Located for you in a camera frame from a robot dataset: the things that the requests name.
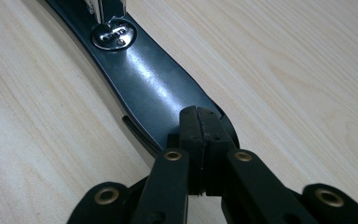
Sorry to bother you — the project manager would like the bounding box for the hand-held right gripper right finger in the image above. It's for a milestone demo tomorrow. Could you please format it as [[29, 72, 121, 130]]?
[[197, 106, 318, 224]]

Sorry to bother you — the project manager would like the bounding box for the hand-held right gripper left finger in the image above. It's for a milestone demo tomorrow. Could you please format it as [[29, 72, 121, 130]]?
[[130, 105, 205, 224]]

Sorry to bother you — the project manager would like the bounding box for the large black stapler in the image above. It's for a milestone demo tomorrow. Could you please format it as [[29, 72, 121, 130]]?
[[45, 0, 241, 159]]

